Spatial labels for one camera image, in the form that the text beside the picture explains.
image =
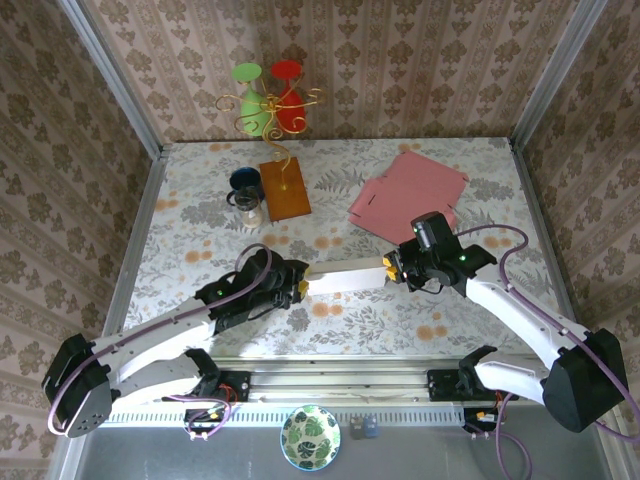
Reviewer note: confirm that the white paper box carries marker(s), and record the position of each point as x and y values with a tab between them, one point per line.
345	280

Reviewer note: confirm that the leaf pattern bowl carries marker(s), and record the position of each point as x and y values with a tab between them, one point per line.
310	437

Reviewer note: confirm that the green wine glass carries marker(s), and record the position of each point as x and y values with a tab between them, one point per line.
252	112

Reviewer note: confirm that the floral table cover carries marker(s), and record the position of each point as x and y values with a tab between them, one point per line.
300	340

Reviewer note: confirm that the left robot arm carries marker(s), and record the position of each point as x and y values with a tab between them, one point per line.
150	345

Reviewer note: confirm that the black power connector box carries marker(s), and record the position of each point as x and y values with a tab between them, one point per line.
480	419
205	420

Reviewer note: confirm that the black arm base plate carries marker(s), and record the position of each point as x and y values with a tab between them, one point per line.
442	385
237	385

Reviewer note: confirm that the small grey plastic object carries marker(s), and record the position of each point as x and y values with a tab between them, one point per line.
357	428

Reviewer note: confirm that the dark blue mug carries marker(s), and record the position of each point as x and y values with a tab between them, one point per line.
245	177

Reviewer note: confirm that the red wine glass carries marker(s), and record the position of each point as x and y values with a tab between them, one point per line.
290	107

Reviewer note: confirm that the aluminium frame profile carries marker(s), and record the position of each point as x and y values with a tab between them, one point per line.
340	380
550	75
535	210
115	80
145	215

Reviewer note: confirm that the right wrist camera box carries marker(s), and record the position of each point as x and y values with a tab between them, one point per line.
425	232

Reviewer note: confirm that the small blue plastic object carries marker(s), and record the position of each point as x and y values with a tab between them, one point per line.
371	426

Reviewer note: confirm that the pink paper box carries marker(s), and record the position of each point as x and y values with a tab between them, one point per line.
400	195

